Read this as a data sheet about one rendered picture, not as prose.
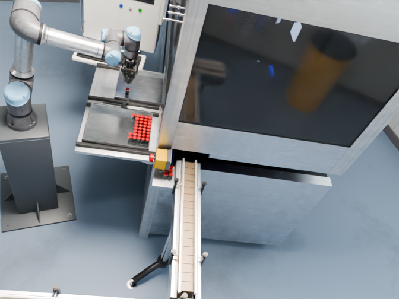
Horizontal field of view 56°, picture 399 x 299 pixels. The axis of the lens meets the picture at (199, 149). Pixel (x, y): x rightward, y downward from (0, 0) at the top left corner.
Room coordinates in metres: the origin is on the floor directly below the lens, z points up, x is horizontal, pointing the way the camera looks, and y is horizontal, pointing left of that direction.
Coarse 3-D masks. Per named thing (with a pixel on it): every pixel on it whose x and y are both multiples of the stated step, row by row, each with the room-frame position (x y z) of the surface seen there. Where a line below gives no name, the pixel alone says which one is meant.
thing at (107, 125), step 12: (96, 108) 1.38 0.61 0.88; (108, 108) 1.40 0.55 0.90; (120, 108) 1.41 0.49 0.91; (96, 120) 1.30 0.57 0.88; (108, 120) 1.33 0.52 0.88; (120, 120) 1.36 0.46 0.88; (84, 132) 1.18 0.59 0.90; (96, 132) 1.22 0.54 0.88; (108, 132) 1.25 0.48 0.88; (120, 132) 1.28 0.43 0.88; (132, 132) 1.30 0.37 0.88; (108, 144) 1.16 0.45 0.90; (120, 144) 1.18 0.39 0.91; (132, 144) 1.23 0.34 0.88
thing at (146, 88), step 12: (120, 72) 1.72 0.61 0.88; (144, 72) 1.77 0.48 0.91; (120, 84) 1.62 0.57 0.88; (132, 84) 1.66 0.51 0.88; (144, 84) 1.69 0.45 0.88; (156, 84) 1.73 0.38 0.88; (120, 96) 1.53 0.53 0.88; (132, 96) 1.56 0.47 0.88; (144, 96) 1.60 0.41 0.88; (156, 96) 1.63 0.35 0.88
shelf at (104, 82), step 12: (96, 72) 1.65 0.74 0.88; (108, 72) 1.69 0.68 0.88; (156, 72) 1.84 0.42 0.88; (96, 84) 1.56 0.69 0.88; (108, 84) 1.59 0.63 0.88; (108, 96) 1.50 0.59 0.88; (132, 108) 1.48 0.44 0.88; (144, 108) 1.51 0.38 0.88; (84, 120) 1.27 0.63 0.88; (156, 120) 1.45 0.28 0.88; (156, 132) 1.36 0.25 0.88; (156, 144) 1.28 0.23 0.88; (108, 156) 1.11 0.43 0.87; (120, 156) 1.13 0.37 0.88; (132, 156) 1.16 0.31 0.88; (144, 156) 1.18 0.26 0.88
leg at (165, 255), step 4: (168, 236) 1.00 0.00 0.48; (168, 240) 1.00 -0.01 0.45; (168, 244) 0.99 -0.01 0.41; (164, 248) 1.00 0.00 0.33; (168, 248) 0.99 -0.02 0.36; (164, 252) 0.99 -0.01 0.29; (168, 252) 0.99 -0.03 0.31; (164, 256) 0.99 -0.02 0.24; (168, 256) 1.00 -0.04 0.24; (160, 260) 1.00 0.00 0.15; (164, 260) 0.99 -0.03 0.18
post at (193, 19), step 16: (192, 0) 1.16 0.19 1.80; (208, 0) 1.18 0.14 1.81; (192, 16) 1.17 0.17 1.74; (192, 32) 1.17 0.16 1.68; (192, 48) 1.17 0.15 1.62; (176, 64) 1.16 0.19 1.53; (192, 64) 1.18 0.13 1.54; (176, 80) 1.16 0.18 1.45; (176, 96) 1.17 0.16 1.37; (176, 112) 1.17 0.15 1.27; (160, 128) 1.21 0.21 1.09; (160, 144) 1.16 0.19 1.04; (144, 208) 1.16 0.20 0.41; (144, 224) 1.17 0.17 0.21
